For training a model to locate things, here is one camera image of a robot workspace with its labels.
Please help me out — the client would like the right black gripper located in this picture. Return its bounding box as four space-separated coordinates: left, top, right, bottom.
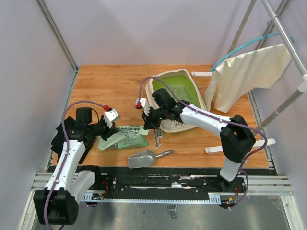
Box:
142 105 168 129

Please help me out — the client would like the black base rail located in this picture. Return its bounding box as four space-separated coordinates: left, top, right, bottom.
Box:
82 167 277 205

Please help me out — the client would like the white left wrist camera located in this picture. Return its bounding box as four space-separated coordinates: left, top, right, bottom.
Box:
103 109 120 128

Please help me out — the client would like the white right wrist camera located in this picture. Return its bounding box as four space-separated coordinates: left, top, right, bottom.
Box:
135 98 150 116

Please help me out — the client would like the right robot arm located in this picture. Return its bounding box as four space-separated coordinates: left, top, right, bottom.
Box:
135 88 256 192

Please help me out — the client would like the green cat litter bag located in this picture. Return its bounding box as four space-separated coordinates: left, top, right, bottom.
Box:
97 126 149 151

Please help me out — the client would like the cream fabric bag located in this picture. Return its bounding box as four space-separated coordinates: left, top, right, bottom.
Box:
204 44 292 113

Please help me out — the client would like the white plastic bag clip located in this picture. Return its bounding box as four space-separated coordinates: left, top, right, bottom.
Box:
154 129 163 148

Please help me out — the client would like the metal litter scoop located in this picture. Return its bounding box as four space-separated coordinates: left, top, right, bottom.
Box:
128 150 174 169

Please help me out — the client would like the teal clothes hanger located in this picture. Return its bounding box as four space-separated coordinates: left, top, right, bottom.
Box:
210 20 295 72

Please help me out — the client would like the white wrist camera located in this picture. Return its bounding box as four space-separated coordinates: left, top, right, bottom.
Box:
103 109 120 128
135 98 150 116

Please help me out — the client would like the beige green litter box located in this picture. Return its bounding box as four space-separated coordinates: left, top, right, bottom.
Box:
145 69 208 133

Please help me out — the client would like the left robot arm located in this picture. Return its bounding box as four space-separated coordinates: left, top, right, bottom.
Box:
33 107 119 226

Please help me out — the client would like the white metal drying rack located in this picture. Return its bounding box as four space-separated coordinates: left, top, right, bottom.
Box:
191 0 307 154

